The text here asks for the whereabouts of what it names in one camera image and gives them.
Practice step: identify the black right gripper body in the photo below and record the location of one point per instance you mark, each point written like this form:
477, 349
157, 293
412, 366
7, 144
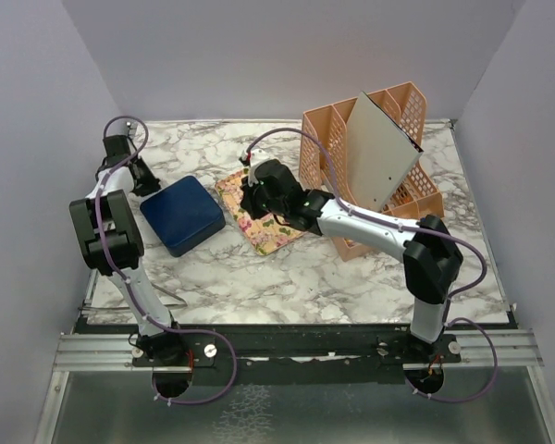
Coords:
257, 204

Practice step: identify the blue box lid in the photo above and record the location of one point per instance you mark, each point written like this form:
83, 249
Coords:
187, 198

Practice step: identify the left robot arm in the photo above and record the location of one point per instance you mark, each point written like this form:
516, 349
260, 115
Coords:
111, 243

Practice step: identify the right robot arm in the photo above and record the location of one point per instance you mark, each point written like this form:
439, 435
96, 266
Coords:
430, 257

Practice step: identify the floral serving tray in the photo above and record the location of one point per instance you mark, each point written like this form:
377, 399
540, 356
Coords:
265, 235

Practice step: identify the peach plastic desk organizer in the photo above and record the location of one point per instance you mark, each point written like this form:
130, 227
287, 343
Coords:
323, 152

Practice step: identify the grey board in organizer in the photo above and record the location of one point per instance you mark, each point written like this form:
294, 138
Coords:
379, 154

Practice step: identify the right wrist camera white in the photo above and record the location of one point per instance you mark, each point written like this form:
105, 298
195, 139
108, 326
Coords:
251, 160

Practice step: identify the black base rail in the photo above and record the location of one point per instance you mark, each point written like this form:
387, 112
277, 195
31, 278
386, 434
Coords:
302, 354

